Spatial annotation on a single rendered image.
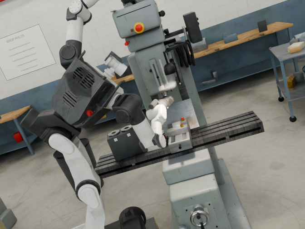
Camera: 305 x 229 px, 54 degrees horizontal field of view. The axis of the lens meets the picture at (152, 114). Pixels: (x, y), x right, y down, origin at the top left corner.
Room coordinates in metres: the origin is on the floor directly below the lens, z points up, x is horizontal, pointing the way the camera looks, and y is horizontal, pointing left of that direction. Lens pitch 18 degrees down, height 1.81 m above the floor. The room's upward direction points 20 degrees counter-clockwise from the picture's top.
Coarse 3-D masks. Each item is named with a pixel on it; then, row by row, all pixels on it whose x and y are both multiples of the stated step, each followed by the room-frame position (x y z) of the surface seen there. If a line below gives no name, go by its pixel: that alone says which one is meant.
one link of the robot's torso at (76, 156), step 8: (56, 136) 1.51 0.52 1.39; (64, 136) 1.53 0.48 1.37; (56, 144) 1.51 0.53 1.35; (64, 144) 1.51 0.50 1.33; (72, 144) 1.52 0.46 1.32; (80, 144) 1.64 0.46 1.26; (64, 152) 1.51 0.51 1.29; (72, 152) 1.51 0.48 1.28; (80, 152) 1.53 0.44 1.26; (72, 160) 1.53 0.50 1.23; (80, 160) 1.53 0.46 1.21; (88, 160) 1.64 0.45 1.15; (72, 168) 1.54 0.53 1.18; (80, 168) 1.55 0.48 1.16; (88, 168) 1.55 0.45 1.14; (80, 176) 1.54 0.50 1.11; (88, 176) 1.55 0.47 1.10; (96, 176) 1.60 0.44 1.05; (80, 184) 1.53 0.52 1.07; (96, 184) 1.54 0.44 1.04; (80, 200) 1.53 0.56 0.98
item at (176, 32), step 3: (186, 27) 2.25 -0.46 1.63; (177, 30) 2.26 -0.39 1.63; (180, 30) 2.26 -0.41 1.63; (186, 30) 2.25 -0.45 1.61; (171, 33) 2.27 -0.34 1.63; (174, 33) 2.26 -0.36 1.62; (177, 33) 2.26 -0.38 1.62; (180, 33) 2.26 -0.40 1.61; (165, 36) 2.27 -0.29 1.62; (168, 36) 2.27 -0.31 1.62; (171, 36) 2.27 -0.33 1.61
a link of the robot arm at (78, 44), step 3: (66, 42) 1.73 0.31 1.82; (69, 42) 1.72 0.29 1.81; (72, 42) 1.72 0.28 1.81; (75, 42) 1.72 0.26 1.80; (78, 42) 1.73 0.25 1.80; (75, 45) 1.71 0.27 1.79; (78, 45) 1.72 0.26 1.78; (81, 45) 1.75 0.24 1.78; (78, 48) 1.71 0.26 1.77; (81, 48) 1.74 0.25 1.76; (78, 51) 1.71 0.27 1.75; (81, 51) 1.74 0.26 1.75; (78, 54) 1.68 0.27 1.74; (78, 57) 1.67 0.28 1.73
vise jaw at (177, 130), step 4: (184, 124) 1.96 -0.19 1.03; (172, 128) 1.97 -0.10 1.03; (176, 128) 1.95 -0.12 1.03; (180, 128) 1.92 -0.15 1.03; (184, 128) 1.91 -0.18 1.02; (168, 132) 1.93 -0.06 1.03; (172, 132) 1.93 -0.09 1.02; (176, 132) 1.92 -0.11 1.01; (180, 132) 1.92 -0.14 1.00; (184, 132) 1.91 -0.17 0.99; (168, 136) 1.94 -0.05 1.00
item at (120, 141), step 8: (128, 128) 2.04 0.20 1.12; (112, 136) 2.02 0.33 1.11; (120, 136) 2.01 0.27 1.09; (128, 136) 2.01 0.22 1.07; (136, 136) 2.01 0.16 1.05; (112, 144) 2.00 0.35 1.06; (120, 144) 2.00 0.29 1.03; (128, 144) 2.01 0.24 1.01; (136, 144) 2.01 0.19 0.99; (112, 152) 2.00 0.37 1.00; (120, 152) 2.00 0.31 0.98; (128, 152) 2.01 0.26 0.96; (136, 152) 2.01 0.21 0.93
